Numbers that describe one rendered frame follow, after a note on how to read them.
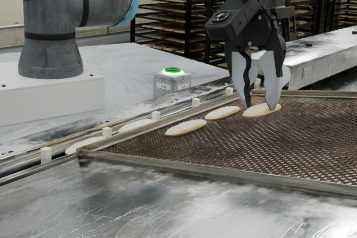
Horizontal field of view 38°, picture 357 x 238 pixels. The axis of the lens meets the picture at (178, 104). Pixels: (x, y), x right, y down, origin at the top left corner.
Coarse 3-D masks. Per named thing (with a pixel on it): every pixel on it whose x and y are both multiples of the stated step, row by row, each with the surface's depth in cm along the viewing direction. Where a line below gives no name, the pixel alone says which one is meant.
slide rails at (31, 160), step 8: (216, 96) 128; (224, 96) 129; (200, 104) 121; (168, 112) 114; (176, 112) 114; (120, 128) 102; (96, 136) 98; (72, 144) 93; (56, 152) 89; (24, 160) 85; (32, 160) 85; (40, 160) 86; (0, 168) 82; (8, 168) 82; (16, 168) 83
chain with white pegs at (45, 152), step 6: (258, 84) 139; (228, 90) 128; (192, 102) 118; (198, 102) 117; (156, 114) 106; (156, 120) 106; (108, 132) 96; (42, 150) 85; (48, 150) 85; (42, 156) 85; (48, 156) 85; (42, 162) 86
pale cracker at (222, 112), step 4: (220, 108) 98; (224, 108) 98; (228, 108) 98; (232, 108) 98; (236, 108) 98; (212, 112) 96; (216, 112) 95; (220, 112) 95; (224, 112) 95; (228, 112) 96; (232, 112) 97; (236, 112) 98; (208, 116) 94; (212, 116) 94; (216, 116) 94; (220, 116) 94; (224, 116) 95; (208, 120) 94; (212, 120) 93
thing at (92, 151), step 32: (256, 96) 113; (288, 96) 109; (320, 96) 105; (352, 96) 101; (160, 128) 92; (224, 128) 87; (256, 128) 85; (288, 128) 83; (352, 128) 79; (96, 160) 76; (128, 160) 71; (160, 160) 68; (192, 160) 71; (224, 160) 69; (256, 160) 68; (288, 160) 66; (320, 160) 65; (352, 160) 64; (320, 192) 54; (352, 192) 52
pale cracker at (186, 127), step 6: (192, 120) 91; (198, 120) 91; (204, 120) 91; (174, 126) 87; (180, 126) 86; (186, 126) 87; (192, 126) 87; (198, 126) 88; (168, 132) 85; (174, 132) 85; (180, 132) 85; (186, 132) 86
